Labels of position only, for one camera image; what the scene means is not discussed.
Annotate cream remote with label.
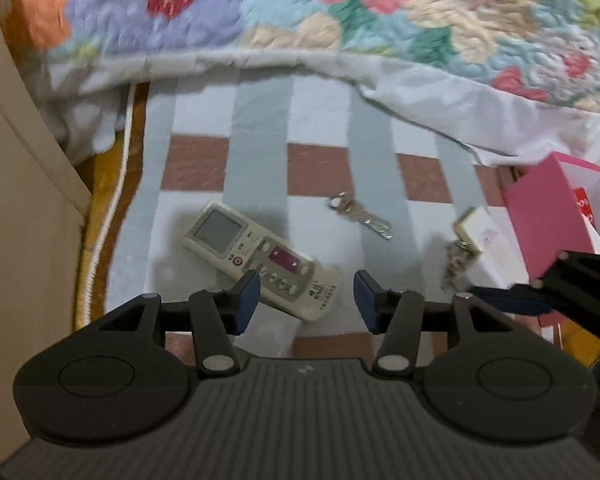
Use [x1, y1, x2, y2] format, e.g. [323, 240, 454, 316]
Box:
[452, 207, 529, 289]

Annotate air conditioner remote with screen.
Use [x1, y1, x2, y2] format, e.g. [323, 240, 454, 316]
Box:
[183, 200, 340, 323]

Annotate pink cardboard box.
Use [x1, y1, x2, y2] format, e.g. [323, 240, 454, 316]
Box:
[502, 152, 600, 328]

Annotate checkered striped floor mat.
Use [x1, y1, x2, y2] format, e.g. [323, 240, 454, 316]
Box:
[76, 70, 516, 359]

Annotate beige wooden cabinet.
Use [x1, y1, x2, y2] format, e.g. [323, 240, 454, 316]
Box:
[0, 27, 91, 463]

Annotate white bed sheet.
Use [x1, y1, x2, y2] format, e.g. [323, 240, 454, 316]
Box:
[44, 46, 600, 172]

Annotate floral quilted bedspread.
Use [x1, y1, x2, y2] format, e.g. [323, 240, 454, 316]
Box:
[0, 0, 600, 113]

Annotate silver keys on ring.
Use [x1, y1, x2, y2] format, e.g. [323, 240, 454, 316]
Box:
[327, 192, 392, 240]

